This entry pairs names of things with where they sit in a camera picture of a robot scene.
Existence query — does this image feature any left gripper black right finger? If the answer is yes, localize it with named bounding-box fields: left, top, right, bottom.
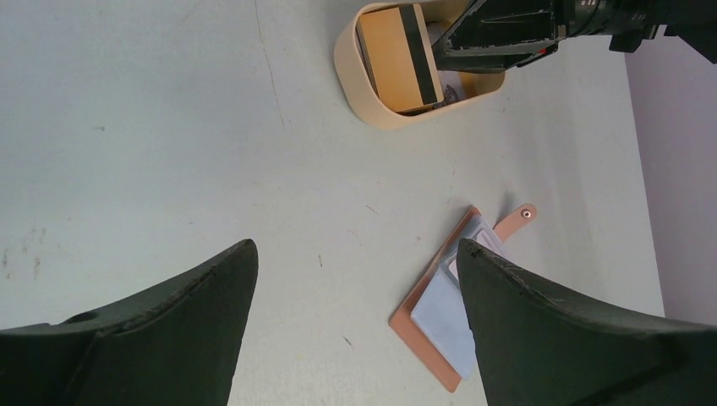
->
left=457, top=239, right=716, bottom=405

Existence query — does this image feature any cream oval tray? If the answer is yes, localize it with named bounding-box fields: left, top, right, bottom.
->
left=333, top=1, right=505, bottom=129

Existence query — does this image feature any brown leather card holder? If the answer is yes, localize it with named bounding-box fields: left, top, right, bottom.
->
left=388, top=204, right=537, bottom=392

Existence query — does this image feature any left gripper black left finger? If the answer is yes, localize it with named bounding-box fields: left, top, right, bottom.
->
left=1, top=239, right=259, bottom=405

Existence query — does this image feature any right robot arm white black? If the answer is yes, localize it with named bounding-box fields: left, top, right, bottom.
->
left=432, top=0, right=716, bottom=74

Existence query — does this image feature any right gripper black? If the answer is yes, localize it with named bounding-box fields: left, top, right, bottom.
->
left=432, top=0, right=659, bottom=74

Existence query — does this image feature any stack of cards in tray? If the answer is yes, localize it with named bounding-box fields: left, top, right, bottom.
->
left=356, top=3, right=445, bottom=116

